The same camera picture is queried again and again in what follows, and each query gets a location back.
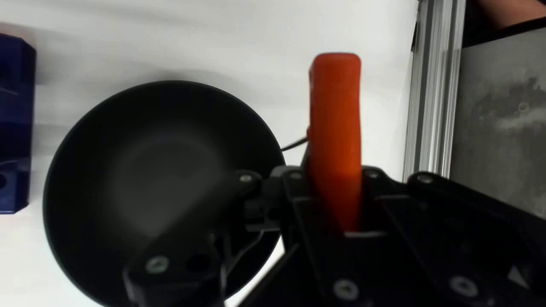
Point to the blue rack with orange base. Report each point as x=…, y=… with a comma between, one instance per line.
x=13, y=124

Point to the black bowl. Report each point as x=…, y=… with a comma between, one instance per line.
x=141, y=181

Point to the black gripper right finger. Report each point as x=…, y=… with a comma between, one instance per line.
x=454, y=244

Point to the aluminium extrusion rail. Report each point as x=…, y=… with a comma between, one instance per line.
x=435, y=85

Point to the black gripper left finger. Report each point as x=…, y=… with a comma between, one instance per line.
x=187, y=249

